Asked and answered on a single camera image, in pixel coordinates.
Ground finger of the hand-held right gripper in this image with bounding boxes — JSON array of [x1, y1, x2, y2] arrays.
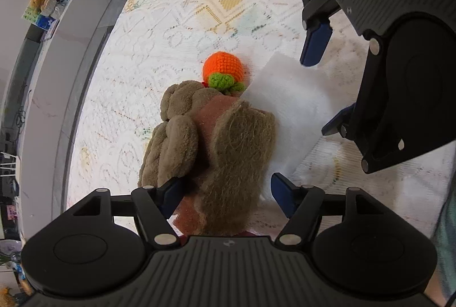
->
[[321, 37, 407, 174], [294, 0, 343, 66]]

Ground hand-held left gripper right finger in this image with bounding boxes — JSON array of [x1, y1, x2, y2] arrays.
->
[[271, 172, 388, 252]]

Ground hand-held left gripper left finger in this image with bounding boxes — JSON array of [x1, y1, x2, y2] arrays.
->
[[69, 177, 186, 252]]

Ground white tissue sheet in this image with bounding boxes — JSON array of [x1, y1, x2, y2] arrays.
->
[[241, 53, 357, 202]]

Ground brown plush toy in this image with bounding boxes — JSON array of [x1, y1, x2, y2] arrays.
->
[[137, 79, 276, 244]]

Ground orange crochet fruit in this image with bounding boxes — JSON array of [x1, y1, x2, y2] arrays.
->
[[201, 51, 247, 94]]

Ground lace-patterned tablecloth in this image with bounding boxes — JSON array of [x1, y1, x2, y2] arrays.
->
[[66, 0, 456, 240]]

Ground person's teal striped clothing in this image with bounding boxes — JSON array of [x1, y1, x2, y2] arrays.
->
[[433, 200, 456, 281]]

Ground long grey counter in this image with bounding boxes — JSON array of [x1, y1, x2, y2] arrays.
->
[[0, 0, 120, 241]]

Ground blue packet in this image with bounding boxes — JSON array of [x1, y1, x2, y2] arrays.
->
[[36, 15, 58, 30]]

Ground black cables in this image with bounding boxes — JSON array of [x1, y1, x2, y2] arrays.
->
[[13, 107, 28, 131]]

